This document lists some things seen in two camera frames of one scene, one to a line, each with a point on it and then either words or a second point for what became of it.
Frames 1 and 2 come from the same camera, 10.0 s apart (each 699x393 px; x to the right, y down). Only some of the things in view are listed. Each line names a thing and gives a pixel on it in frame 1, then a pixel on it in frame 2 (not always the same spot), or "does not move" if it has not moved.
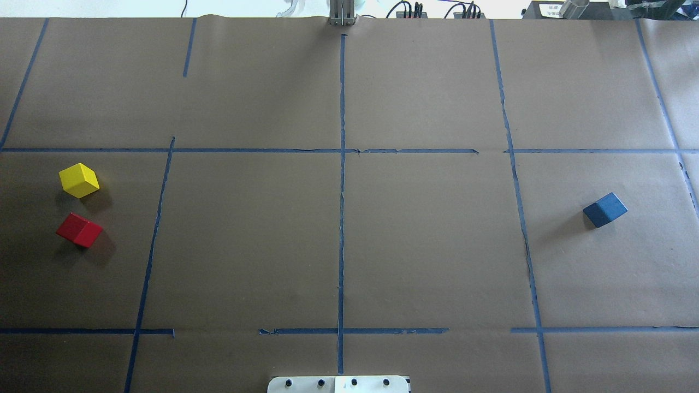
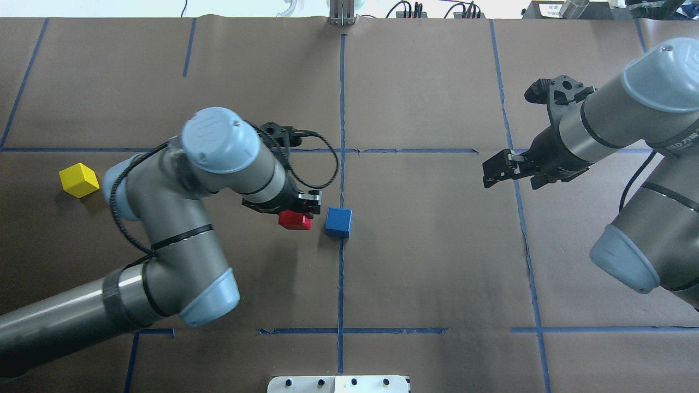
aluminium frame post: [342, 13] does not move
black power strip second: [469, 15] does not move
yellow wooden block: [79, 180] does not move
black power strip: [411, 15] does not move
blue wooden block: [605, 211] -> [337, 222]
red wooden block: [77, 228] -> [290, 220]
